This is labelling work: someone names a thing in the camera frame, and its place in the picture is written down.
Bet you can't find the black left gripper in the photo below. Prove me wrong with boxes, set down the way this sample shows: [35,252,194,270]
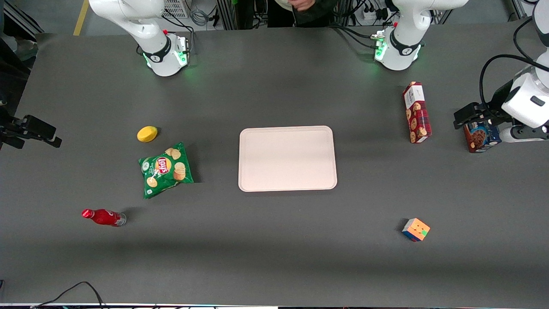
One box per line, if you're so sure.
[454,82,516,129]

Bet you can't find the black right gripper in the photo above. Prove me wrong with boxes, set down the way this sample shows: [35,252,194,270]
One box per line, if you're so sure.
[0,115,62,149]

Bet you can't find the red cookie box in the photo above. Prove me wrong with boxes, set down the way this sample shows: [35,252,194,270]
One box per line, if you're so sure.
[402,82,432,144]

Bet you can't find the blue cookie box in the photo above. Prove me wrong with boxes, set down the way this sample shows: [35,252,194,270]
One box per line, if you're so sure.
[462,119,502,154]

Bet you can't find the beige plastic tray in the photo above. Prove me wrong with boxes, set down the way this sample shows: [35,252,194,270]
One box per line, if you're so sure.
[238,125,338,192]

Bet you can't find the bare person hand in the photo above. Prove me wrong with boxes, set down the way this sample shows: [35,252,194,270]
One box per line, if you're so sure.
[288,0,317,12]

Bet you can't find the yellow lemon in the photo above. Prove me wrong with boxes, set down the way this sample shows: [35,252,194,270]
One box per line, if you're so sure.
[137,126,158,143]

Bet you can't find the red soda bottle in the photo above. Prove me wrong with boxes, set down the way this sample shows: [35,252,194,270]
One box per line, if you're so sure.
[81,209,127,227]

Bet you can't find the colourful puzzle cube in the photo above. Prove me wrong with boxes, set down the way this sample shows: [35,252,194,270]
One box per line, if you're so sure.
[401,218,431,242]

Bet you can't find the green chips bag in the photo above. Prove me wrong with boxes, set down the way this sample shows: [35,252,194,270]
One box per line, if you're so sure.
[138,142,194,199]

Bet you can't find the white power strip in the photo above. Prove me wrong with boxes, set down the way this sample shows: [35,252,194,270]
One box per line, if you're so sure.
[362,4,390,22]

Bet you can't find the person in dark jacket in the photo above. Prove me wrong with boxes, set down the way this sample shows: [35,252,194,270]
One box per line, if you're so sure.
[267,0,340,27]

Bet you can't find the white perforated crate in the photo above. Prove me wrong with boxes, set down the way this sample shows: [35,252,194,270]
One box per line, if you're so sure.
[162,0,190,19]

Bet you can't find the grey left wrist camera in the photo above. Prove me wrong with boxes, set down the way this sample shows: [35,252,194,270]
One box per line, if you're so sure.
[499,125,549,143]

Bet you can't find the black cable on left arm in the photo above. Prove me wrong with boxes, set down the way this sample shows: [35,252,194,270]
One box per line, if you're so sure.
[479,17,549,108]

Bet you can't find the black left arm base cables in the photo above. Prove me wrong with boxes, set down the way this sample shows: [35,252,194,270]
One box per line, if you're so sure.
[328,24,386,48]

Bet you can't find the thin black table-edge cable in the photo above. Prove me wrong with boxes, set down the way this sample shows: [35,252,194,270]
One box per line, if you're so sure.
[32,281,106,309]

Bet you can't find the black right arm base cable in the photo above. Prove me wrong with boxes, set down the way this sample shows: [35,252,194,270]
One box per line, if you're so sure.
[162,12,197,56]

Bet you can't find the grey coiled cable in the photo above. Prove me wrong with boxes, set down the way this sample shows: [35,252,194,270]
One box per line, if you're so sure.
[190,0,211,27]

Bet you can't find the aluminium frame post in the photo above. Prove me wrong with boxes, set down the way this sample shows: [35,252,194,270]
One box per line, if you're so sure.
[216,0,237,30]

